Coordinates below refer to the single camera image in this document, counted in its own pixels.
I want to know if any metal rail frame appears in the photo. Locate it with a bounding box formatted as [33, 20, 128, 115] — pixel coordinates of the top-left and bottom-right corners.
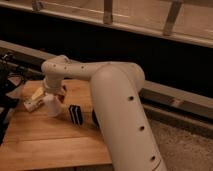
[0, 0, 213, 48]

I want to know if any black round bowl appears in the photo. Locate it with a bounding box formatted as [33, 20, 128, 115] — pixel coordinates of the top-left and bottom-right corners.
[92, 110, 99, 127]

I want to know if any black cables and equipment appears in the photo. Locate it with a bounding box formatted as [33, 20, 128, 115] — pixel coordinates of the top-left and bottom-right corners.
[0, 53, 28, 146]

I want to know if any wooden board table top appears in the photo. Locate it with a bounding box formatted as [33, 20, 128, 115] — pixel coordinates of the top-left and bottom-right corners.
[0, 80, 113, 171]

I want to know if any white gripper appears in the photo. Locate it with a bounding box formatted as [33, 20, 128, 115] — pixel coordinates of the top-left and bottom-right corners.
[31, 75, 66, 103]

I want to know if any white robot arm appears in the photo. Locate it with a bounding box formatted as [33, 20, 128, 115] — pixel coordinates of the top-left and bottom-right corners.
[41, 55, 167, 171]

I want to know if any black and white striped eraser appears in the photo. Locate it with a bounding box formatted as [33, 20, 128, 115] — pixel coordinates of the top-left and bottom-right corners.
[68, 105, 83, 125]

